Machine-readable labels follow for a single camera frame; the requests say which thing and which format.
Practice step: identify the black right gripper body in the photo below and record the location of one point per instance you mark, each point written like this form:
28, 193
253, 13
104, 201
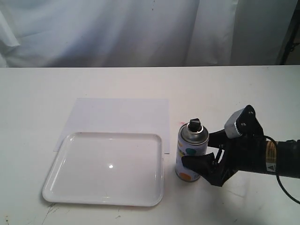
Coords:
244, 153

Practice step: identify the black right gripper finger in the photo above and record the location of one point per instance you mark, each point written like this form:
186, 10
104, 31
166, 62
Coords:
217, 138
202, 165

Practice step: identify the white spray paint can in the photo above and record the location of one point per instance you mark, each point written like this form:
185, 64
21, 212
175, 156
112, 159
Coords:
192, 141

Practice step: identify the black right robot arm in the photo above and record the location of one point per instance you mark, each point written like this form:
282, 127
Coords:
282, 158

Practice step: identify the white plastic tray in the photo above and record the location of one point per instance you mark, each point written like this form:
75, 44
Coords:
107, 168

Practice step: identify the white paper sheet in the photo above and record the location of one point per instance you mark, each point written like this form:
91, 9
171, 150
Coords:
119, 115

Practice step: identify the black tripod stand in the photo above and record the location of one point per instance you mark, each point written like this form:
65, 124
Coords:
291, 41

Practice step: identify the white backdrop curtain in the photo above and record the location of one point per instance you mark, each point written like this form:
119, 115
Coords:
142, 33

